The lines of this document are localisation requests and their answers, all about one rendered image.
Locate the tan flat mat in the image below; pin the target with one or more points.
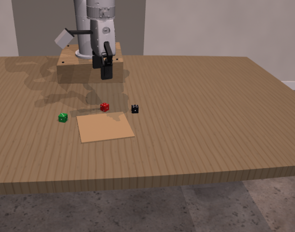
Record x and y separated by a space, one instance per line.
104 127

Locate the red die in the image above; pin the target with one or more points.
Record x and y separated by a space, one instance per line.
104 107

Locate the green die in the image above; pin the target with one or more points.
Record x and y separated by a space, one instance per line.
63 117

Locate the black die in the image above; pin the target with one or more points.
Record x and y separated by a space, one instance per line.
135 108

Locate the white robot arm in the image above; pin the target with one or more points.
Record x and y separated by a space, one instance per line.
84 8

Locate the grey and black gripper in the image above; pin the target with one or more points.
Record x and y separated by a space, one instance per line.
103 41

